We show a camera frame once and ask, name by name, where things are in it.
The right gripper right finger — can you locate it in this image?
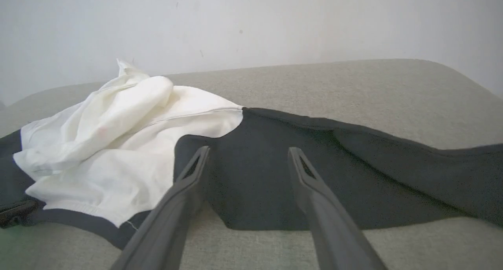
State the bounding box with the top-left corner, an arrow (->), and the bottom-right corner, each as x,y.
288,147 -> 388,270

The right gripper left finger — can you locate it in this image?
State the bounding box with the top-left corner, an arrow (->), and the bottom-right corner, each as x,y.
110,146 -> 211,270

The black and white t-shirt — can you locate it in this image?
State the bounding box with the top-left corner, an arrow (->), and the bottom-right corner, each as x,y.
0,59 -> 503,250

